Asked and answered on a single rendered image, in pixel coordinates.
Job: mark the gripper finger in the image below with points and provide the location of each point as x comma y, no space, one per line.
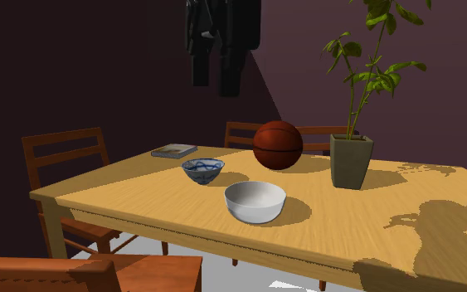
201,71
230,74

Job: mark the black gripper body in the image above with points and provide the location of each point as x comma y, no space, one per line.
233,24

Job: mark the brown wooden chair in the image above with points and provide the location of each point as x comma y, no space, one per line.
65,157
241,139
148,273

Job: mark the grey book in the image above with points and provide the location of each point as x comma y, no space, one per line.
174,151

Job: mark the brown basketball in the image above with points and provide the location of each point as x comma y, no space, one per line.
277,145

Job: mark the blue patterned white bowl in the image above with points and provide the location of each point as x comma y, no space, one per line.
203,170

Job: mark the green plant in grey pot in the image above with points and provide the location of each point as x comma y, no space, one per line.
350,161

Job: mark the light wooden table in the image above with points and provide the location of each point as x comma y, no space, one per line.
338,226

